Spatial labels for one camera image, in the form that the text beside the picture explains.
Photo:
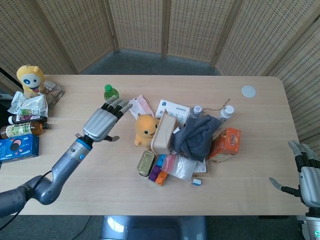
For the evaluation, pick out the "white blue eraser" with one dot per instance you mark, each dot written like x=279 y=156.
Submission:
x=196 y=182

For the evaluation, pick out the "folding bamboo screen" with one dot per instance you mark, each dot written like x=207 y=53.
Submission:
x=160 y=32

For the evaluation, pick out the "white blue tissue pack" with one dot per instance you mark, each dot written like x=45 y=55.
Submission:
x=172 y=110

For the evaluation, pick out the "orange carton box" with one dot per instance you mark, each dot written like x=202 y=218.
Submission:
x=226 y=145

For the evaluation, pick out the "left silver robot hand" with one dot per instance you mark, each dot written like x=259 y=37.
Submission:
x=101 y=121

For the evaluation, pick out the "blue Oreo cookie box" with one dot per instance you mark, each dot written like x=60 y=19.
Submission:
x=18 y=149

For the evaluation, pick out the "green cap drink bottle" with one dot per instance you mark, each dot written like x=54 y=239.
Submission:
x=110 y=93

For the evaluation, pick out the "orange toy block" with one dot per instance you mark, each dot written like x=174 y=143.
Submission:
x=161 y=178

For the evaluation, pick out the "pink white sachet packet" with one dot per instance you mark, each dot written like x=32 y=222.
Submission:
x=141 y=107

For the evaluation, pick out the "dark bottle with purple label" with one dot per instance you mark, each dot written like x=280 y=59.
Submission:
x=26 y=118

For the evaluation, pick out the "dark grey cloth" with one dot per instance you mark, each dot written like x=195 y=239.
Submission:
x=195 y=136

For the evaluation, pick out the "beige plastic box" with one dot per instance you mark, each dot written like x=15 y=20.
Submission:
x=163 y=135

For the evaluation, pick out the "brown patterned snack box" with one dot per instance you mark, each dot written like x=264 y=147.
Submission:
x=53 y=92

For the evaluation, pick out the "white printed card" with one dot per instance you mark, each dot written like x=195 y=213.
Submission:
x=201 y=167

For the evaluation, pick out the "gold tin can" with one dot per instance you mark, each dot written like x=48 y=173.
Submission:
x=146 y=163

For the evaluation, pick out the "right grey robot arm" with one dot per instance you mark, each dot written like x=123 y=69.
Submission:
x=312 y=223

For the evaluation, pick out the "clear zip plastic bag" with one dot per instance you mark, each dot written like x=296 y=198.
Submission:
x=181 y=166

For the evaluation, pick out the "white cap pill bottle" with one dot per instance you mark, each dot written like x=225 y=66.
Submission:
x=227 y=112

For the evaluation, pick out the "white round lid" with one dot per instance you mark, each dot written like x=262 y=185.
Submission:
x=248 y=91

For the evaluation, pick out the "blue toy block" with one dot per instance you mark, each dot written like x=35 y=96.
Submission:
x=162 y=160

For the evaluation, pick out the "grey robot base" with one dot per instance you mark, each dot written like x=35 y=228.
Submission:
x=152 y=228

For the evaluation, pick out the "purple toy block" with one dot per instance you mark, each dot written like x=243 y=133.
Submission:
x=155 y=173

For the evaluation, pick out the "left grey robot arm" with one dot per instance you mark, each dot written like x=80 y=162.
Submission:
x=53 y=172

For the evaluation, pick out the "yellow plush toy with tongue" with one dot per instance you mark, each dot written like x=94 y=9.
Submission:
x=30 y=81

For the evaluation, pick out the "brown tea bottle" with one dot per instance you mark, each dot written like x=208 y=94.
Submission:
x=21 y=129

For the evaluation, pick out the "clear bottle with blue label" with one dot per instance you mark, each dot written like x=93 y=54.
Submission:
x=197 y=111

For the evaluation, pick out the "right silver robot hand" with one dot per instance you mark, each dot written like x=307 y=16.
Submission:
x=305 y=172

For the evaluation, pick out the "white green snack bag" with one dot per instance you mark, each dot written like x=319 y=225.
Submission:
x=31 y=105

